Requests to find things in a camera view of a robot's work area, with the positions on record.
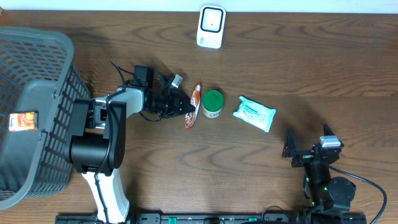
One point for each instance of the green lid white jar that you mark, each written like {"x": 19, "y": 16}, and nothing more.
{"x": 213, "y": 102}

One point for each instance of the grey plastic basket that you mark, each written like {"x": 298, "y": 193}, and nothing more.
{"x": 37, "y": 74}

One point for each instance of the orange snack packet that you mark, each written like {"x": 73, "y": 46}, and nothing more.
{"x": 23, "y": 121}

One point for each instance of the teal wet wipes pack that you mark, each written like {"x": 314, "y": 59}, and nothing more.
{"x": 255, "y": 114}

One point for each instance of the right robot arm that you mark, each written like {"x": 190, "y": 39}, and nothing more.
{"x": 328, "y": 194}

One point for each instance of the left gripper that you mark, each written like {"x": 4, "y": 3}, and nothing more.
{"x": 171, "y": 93}

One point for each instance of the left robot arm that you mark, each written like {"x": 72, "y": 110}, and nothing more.
{"x": 96, "y": 137}

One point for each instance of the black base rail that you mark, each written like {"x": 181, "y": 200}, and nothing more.
{"x": 273, "y": 217}

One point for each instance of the white barcode scanner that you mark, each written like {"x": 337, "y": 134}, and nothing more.
{"x": 211, "y": 26}

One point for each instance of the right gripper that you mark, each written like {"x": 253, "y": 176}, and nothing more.
{"x": 290, "y": 150}

